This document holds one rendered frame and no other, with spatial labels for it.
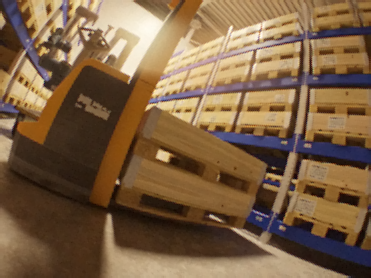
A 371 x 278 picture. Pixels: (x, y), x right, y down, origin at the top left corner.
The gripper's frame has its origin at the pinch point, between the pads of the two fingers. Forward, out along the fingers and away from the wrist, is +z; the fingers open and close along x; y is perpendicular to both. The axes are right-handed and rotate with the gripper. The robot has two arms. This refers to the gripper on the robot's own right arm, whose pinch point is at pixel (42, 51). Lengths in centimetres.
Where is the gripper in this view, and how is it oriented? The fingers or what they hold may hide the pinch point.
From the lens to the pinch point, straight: 204.4
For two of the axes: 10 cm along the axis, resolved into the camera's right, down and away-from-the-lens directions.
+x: -7.8, -3.4, -5.3
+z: -0.8, 8.8, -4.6
